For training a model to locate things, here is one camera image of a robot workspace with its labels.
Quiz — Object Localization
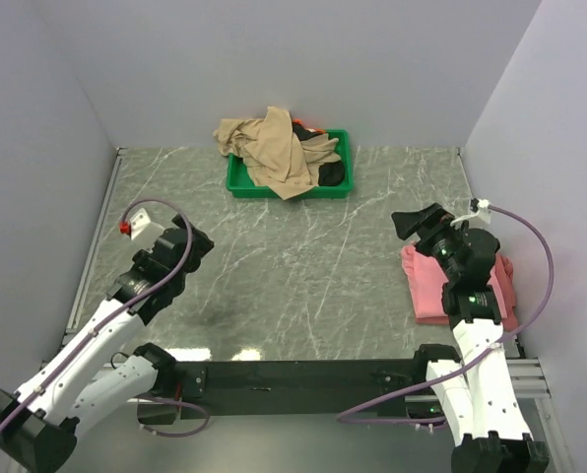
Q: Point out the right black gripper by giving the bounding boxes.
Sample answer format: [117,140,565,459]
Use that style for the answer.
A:
[391,202,469,282]

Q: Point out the beige t shirt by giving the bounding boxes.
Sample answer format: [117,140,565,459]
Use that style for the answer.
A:
[214,106,320,200]

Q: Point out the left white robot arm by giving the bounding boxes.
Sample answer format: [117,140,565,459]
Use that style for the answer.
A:
[0,227,215,472]

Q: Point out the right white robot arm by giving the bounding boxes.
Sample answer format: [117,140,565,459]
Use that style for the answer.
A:
[391,203,550,472]

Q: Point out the light pink folded t shirt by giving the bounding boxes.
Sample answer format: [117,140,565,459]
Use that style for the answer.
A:
[401,244,511,320]

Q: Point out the black t shirt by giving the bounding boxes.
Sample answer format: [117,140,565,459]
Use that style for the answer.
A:
[292,120,346,187]

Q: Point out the green plastic bin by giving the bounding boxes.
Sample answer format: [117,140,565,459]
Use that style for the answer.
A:
[218,123,354,200]

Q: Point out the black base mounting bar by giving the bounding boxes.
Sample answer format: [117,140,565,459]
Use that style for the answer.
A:
[149,360,424,416]

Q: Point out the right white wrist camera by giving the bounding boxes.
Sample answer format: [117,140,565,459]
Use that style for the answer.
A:
[451,198,491,228]

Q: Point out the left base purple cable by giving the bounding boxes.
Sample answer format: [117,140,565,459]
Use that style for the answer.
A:
[135,396,212,439]

